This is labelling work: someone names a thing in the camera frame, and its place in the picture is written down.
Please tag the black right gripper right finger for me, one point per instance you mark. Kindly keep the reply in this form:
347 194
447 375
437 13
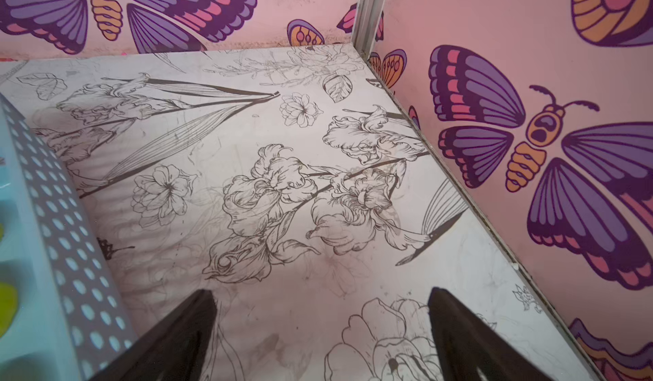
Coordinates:
468 349

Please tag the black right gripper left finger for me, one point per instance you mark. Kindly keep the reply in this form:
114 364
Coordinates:
174 349

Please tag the yellow tape roll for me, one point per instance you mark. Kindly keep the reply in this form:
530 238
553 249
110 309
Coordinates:
8 306

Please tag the light blue storage basket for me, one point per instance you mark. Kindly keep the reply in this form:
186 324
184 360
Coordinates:
70 322

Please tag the aluminium frame post right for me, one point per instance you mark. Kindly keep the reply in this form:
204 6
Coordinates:
368 17

